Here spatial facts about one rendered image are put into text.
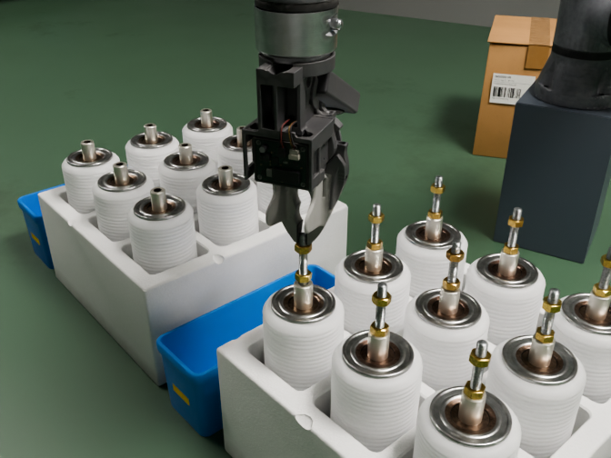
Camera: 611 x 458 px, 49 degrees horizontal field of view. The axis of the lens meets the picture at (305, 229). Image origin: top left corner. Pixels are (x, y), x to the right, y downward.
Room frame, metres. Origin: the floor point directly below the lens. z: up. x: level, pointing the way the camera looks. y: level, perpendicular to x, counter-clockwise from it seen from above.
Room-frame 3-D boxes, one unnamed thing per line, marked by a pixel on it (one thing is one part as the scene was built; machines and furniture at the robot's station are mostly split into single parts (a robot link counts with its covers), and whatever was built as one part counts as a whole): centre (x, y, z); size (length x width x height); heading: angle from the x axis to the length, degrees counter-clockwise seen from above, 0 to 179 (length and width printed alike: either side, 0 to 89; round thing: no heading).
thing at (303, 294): (0.63, 0.00, 0.26); 0.02 x 0.02 x 0.03
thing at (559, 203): (1.22, -0.51, 0.15); 0.18 x 0.18 x 0.30; 60
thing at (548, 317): (0.53, -0.24, 0.30); 0.01 x 0.01 x 0.08
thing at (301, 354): (0.63, 0.00, 0.16); 0.10 x 0.10 x 0.18
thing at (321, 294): (0.63, 0.00, 0.25); 0.08 x 0.08 x 0.01
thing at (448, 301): (0.62, -0.16, 0.26); 0.02 x 0.02 x 0.03
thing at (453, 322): (0.62, -0.16, 0.25); 0.08 x 0.08 x 0.01
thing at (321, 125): (0.61, 0.01, 0.49); 0.09 x 0.08 x 0.12; 158
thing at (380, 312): (0.54, -0.08, 0.30); 0.01 x 0.01 x 0.08
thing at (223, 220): (0.94, 0.12, 0.16); 0.10 x 0.10 x 0.18
